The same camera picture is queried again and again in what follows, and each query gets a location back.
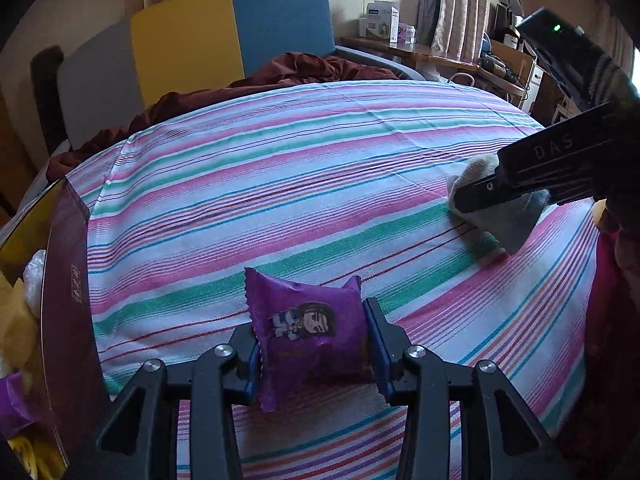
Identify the person's right hand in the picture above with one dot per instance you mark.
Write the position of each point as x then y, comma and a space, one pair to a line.
612, 217

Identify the purple snack packet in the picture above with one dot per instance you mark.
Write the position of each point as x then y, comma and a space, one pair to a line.
305, 330
12, 405

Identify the grey bed rail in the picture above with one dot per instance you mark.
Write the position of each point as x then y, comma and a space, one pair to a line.
380, 62

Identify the striped bed sheet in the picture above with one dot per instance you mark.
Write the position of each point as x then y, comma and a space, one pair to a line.
300, 185

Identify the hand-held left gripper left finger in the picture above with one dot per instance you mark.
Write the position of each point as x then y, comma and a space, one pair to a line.
254, 365

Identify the white blue carton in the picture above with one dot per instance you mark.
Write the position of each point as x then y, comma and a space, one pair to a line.
381, 21

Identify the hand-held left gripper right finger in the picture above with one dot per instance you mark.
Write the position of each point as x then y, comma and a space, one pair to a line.
376, 355

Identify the grey yellow blue headboard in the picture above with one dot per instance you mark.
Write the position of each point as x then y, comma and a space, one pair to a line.
190, 40

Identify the wooden desk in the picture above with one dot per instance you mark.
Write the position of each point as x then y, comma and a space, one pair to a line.
400, 52

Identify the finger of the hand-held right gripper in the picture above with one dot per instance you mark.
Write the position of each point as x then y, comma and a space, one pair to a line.
482, 192

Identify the wooden wardrobe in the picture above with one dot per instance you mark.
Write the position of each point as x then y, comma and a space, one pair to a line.
12, 160

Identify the white plastic wrap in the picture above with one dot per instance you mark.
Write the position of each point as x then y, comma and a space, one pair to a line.
35, 277

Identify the small purple white box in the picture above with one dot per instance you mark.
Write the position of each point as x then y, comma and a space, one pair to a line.
407, 34

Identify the red clothing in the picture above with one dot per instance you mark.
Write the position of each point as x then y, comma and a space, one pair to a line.
610, 335

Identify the maroon quilt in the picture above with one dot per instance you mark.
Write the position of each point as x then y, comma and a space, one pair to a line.
300, 70

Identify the black rolled mat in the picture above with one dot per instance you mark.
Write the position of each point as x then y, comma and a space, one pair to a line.
47, 95

